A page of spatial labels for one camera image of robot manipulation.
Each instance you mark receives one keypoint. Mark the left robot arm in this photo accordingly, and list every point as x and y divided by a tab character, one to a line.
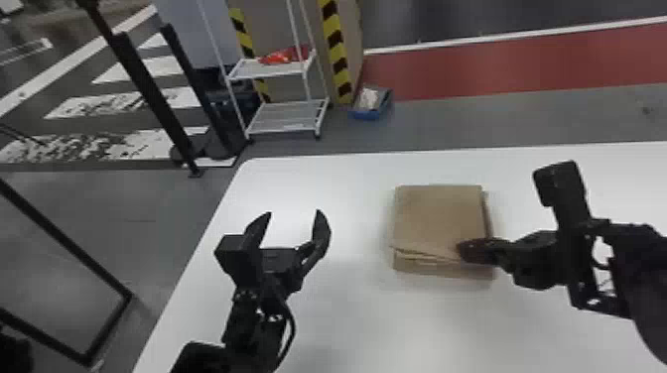
250	333

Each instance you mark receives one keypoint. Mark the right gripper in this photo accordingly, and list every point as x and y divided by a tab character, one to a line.
536	260

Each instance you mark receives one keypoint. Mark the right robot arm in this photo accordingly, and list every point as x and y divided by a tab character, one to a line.
638	281

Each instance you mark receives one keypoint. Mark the yellow black striped post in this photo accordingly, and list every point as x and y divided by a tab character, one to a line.
247	47
336	52

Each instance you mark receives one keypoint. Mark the beige towel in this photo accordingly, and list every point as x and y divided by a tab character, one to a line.
435	224

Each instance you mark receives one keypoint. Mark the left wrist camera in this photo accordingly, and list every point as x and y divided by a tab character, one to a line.
237	258

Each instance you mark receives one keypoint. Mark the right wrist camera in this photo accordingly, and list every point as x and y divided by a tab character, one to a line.
560	190

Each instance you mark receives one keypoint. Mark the red snack packet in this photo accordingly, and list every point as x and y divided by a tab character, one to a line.
281	54

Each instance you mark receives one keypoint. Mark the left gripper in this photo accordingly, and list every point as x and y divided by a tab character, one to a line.
281	268

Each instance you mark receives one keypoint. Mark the blue tray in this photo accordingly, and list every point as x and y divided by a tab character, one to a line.
371	101

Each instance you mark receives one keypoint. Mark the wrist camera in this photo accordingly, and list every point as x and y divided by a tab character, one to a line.
237	258
560	190

